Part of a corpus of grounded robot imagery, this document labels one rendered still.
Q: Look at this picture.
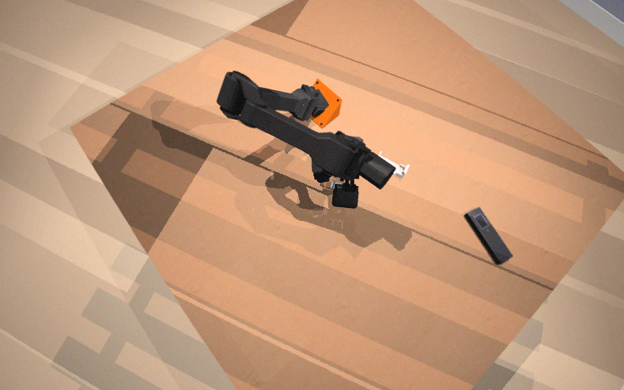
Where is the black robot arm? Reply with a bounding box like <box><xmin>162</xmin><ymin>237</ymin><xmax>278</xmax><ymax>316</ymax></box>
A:
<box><xmin>216</xmin><ymin>71</ymin><xmax>396</xmax><ymax>190</ymax></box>

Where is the black rectangular bar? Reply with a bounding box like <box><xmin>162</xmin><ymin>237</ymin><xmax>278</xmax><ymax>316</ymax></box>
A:
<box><xmin>464</xmin><ymin>207</ymin><xmax>513</xmax><ymax>265</ymax></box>

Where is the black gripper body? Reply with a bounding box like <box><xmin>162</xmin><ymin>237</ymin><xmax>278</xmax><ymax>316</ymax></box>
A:
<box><xmin>332</xmin><ymin>178</ymin><xmax>359</xmax><ymax>209</ymax></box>

